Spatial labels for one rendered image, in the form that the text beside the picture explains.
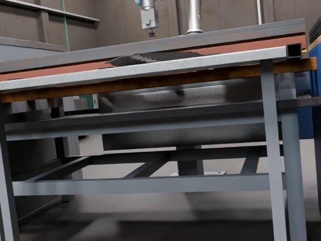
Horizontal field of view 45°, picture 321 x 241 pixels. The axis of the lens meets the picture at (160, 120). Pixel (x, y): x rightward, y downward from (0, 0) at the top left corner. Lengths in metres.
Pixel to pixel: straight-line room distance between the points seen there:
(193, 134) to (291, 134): 0.95
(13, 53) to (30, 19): 10.19
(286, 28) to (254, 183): 0.60
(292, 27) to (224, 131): 0.99
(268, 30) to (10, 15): 10.88
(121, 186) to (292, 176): 0.71
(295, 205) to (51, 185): 1.06
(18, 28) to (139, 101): 9.94
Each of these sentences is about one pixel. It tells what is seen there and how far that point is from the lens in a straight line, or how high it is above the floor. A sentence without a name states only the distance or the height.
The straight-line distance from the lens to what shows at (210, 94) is 2.34.
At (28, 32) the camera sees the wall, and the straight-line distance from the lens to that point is 12.49.
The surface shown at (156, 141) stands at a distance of 2.45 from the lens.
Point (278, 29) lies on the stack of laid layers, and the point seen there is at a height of 0.84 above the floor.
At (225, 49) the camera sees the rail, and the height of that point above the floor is 0.79.
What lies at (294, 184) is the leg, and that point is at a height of 0.25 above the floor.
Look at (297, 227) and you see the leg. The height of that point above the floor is 0.09.
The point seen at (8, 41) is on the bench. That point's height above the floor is 1.03.
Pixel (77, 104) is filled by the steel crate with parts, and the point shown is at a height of 0.56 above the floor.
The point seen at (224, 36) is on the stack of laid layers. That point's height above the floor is 0.84.
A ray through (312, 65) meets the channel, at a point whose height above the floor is 0.70.
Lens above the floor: 0.67
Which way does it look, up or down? 5 degrees down
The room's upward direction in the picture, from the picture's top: 6 degrees counter-clockwise
